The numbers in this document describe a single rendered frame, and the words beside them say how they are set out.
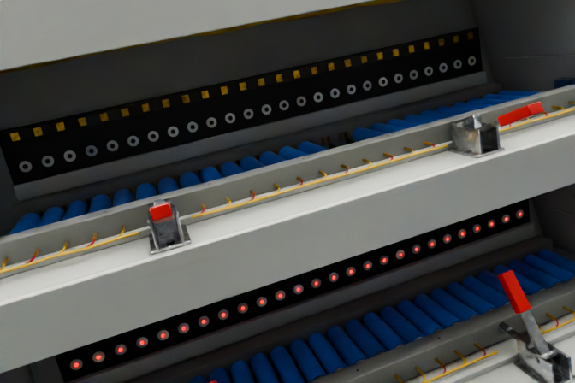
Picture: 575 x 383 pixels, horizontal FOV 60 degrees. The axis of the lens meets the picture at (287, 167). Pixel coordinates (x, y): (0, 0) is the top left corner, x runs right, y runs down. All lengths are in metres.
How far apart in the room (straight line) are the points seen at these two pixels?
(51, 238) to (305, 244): 0.19
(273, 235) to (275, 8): 0.18
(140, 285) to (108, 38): 0.18
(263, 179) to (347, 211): 0.08
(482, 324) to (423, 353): 0.07
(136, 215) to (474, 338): 0.32
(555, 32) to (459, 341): 0.34
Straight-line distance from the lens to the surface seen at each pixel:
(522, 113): 0.40
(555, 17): 0.63
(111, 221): 0.40
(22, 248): 0.41
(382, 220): 0.39
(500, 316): 0.52
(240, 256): 0.36
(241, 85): 0.53
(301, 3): 0.41
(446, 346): 0.49
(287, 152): 0.48
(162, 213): 0.29
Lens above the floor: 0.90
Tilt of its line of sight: 3 degrees up
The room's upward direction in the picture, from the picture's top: 16 degrees counter-clockwise
